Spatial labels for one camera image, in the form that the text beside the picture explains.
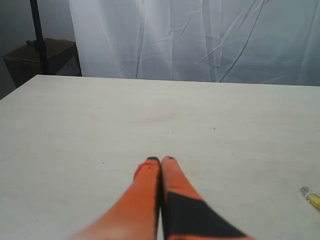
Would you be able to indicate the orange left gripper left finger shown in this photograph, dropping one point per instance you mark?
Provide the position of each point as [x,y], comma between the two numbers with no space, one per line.
[135,215]

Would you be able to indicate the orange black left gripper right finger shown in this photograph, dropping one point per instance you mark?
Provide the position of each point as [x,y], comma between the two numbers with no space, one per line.
[186,215]

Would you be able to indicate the white backdrop curtain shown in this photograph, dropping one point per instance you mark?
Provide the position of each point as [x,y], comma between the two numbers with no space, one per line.
[222,41]

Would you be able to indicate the brown cardboard box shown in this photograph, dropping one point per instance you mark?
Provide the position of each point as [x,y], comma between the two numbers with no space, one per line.
[25,62]

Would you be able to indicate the black stand pole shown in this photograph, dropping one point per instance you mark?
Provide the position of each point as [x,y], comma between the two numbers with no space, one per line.
[39,44]

